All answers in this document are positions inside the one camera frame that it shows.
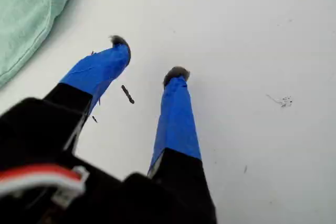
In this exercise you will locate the green t-shirt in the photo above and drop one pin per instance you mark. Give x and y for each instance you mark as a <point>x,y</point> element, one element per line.
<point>23,11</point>

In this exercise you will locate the dark debris stick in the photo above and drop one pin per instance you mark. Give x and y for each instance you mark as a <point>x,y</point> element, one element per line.
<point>127,94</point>

